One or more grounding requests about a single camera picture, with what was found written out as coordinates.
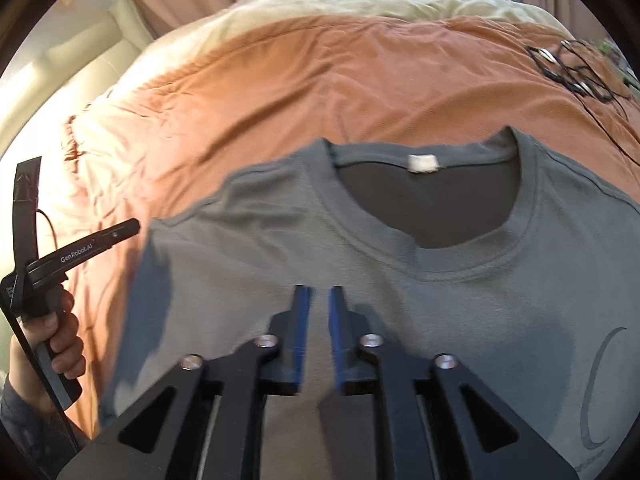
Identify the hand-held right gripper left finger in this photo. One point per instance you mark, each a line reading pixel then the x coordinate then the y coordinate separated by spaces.
pixel 302 320

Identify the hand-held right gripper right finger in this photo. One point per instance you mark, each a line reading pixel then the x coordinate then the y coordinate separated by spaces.
pixel 337 335

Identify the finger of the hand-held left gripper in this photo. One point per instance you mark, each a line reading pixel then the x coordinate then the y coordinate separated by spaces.
pixel 122 231

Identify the grey t-shirt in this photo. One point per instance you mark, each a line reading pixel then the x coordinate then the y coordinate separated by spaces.
pixel 450 310

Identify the person's left forearm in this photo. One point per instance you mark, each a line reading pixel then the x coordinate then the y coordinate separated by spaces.
pixel 30 435

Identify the person's left hand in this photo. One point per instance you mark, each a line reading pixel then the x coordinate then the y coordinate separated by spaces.
pixel 27 370

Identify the orange blanket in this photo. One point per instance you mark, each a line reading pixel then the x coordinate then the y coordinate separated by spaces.
pixel 300 85

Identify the cream blanket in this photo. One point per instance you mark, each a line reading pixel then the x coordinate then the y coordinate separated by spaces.
pixel 350 0

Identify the cream padded bed frame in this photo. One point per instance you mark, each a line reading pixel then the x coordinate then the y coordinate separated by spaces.
pixel 75 60

